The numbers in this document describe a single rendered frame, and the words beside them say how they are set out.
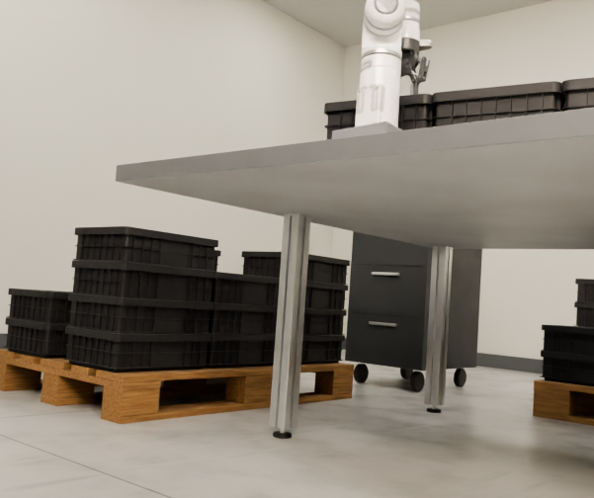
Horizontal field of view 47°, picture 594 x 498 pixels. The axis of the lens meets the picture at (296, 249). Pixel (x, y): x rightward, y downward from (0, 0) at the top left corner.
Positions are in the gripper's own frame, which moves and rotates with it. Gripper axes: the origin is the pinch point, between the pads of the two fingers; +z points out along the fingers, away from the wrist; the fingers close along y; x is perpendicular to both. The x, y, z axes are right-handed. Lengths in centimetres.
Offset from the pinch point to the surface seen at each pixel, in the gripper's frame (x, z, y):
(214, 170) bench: -54, 29, -14
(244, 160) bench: -55, 28, -5
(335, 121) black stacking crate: -10.0, 7.8, -14.3
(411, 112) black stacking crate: -7.5, 7.5, 6.7
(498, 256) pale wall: 350, 12, -106
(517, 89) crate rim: -5.5, 5.0, 32.4
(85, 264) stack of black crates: -20, 47, -103
